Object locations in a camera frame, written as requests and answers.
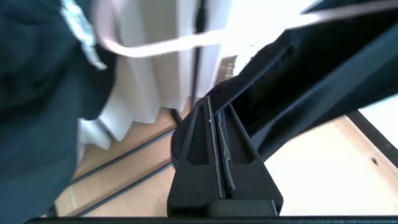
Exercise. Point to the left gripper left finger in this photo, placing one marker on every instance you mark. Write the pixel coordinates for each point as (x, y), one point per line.
(192, 180)

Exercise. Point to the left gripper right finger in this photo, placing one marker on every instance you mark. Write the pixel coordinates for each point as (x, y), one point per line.
(255, 186)

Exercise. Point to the black garment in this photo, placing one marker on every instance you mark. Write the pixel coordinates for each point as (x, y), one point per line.
(311, 77)

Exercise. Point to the pink clothes hanger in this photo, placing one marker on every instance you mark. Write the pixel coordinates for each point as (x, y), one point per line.
(155, 48)

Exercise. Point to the black shorts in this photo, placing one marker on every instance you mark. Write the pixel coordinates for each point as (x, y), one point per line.
(31, 93)

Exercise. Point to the black clothes rack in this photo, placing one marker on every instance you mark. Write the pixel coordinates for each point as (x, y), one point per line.
(195, 77)

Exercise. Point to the white curtain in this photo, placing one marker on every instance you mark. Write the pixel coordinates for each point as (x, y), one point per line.
(143, 87)

